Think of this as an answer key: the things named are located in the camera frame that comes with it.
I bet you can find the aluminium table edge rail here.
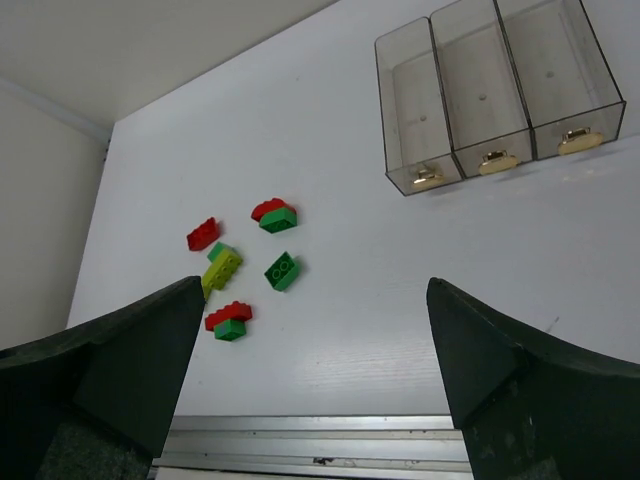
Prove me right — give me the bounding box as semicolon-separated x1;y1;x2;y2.
154;415;473;479

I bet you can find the clear right container bin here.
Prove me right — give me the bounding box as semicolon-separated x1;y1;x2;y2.
497;1;626;160

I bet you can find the red long lego brick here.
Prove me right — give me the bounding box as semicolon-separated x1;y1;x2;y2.
204;301;253;332

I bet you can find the clear container bin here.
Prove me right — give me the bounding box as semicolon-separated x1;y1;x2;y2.
374;17;463;196
497;1;626;160
430;1;532;178

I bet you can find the clear left container bin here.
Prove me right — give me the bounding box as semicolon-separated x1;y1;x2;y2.
374;17;463;196

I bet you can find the green curved lego brick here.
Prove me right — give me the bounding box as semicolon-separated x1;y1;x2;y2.
259;207;298;234

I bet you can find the red curved lego brick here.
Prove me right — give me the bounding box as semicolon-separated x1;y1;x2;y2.
251;197;297;222

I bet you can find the green square lego brick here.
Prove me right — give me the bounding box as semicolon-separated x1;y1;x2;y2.
264;251;301;292

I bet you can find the small green lego brick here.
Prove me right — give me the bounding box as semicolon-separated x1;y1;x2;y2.
207;242;236;263

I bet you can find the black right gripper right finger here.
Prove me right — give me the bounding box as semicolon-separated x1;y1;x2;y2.
426;278;639;479

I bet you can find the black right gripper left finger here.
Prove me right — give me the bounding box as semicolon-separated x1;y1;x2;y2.
1;276;205;479

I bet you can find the lime long lego brick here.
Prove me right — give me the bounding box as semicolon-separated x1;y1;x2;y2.
201;248;243;300

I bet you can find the green small lego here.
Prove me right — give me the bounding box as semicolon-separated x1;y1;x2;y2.
214;319;246;342

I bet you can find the clear middle container bin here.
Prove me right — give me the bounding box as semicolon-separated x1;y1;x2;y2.
430;1;532;178

